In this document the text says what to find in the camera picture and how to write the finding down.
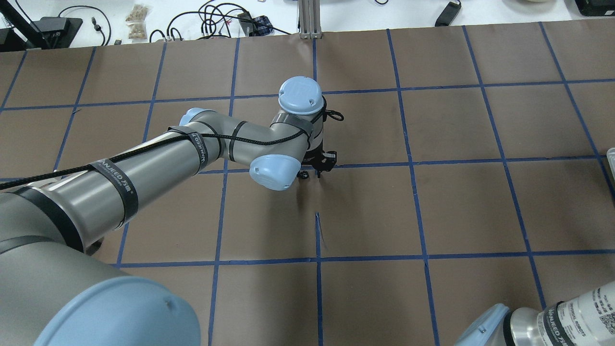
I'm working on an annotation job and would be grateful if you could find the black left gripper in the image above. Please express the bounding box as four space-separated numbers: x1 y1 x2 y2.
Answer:
305 144 337 179

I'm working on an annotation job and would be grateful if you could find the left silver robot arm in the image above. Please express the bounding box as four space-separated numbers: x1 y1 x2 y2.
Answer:
0 76 336 346

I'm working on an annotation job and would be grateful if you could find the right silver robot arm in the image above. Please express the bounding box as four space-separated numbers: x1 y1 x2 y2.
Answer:
455 281 615 346

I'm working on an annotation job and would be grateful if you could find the silver metal tray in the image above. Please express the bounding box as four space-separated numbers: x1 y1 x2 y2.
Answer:
606 148 615 179

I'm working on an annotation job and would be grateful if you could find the black power adapter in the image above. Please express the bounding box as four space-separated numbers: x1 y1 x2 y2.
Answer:
434 0 462 27

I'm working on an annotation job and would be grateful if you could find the aluminium frame post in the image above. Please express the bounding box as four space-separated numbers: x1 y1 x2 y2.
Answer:
297 0 322 39

